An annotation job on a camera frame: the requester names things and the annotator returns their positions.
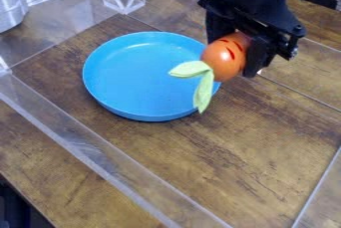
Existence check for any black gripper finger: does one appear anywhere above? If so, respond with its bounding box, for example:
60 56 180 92
204 11 235 43
242 35 275 78

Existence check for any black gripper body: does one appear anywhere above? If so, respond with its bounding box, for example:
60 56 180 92
197 0 306 60

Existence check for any clear acrylic enclosure panel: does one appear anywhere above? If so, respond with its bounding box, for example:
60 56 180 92
0 57 231 228

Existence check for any orange toy carrot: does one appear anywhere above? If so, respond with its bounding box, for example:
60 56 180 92
169 31 250 114

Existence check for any blue round tray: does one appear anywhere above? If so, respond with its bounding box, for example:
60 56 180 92
81 31 221 122

